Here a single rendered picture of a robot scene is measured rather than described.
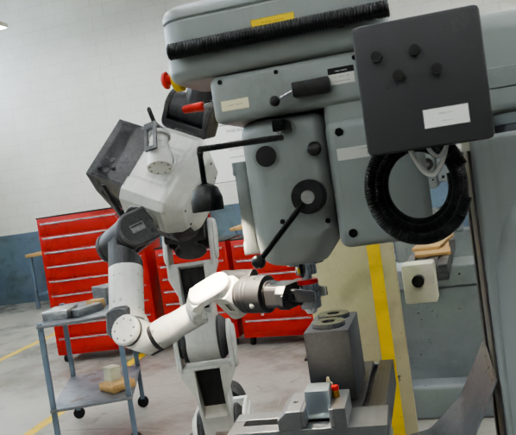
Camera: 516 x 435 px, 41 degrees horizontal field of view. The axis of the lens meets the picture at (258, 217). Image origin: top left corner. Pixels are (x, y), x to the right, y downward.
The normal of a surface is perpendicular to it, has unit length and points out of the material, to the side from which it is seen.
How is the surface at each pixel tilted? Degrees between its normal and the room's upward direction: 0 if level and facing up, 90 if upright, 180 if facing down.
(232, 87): 90
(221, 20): 90
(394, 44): 90
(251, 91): 90
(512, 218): 70
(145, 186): 58
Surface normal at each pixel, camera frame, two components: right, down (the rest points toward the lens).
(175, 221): 0.35, 0.76
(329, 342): -0.24, 0.09
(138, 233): 0.58, -0.39
